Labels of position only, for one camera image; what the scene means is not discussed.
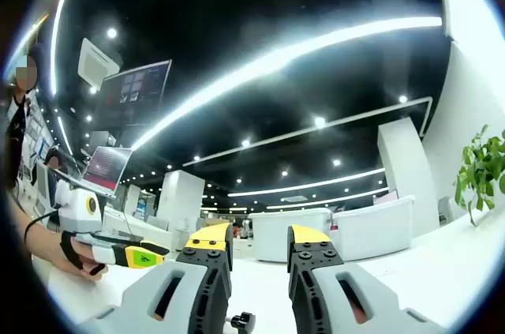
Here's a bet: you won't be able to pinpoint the round ceiling spotlights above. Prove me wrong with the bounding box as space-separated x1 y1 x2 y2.
83 27 410 195

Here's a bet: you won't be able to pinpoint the long ceiling light strip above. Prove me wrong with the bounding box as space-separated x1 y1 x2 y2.
129 16 443 150

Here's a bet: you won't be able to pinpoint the black fixed fixture clamp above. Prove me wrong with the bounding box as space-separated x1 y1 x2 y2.
223 311 257 334

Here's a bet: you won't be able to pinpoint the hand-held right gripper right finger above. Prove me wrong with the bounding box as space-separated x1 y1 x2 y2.
286 224 447 334

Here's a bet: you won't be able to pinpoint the white square pillar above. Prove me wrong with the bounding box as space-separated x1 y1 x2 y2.
376 116 441 228
156 170 206 232

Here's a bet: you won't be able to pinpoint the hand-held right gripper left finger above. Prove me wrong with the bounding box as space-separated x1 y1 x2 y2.
78 222 235 334

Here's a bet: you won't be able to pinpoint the person's left hand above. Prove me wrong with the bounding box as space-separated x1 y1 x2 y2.
46 230 109 282

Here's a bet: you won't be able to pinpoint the ceiling air conditioner vent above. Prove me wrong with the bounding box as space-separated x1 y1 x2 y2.
77 37 122 82

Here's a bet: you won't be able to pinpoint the dark computer monitor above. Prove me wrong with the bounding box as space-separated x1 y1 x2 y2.
94 59 173 141

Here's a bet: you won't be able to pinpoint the open grey laptop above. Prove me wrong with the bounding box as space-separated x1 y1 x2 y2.
80 145 134 197

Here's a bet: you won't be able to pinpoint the black cable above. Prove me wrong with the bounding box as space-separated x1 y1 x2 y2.
24 209 62 246

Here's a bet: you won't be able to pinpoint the green potted plant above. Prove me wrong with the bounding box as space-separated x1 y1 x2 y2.
453 124 505 228

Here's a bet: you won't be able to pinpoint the white desk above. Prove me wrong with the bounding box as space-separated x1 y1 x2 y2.
33 207 504 334

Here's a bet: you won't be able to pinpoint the white plastic storage box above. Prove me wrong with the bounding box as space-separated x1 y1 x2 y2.
332 194 416 261
252 207 335 263

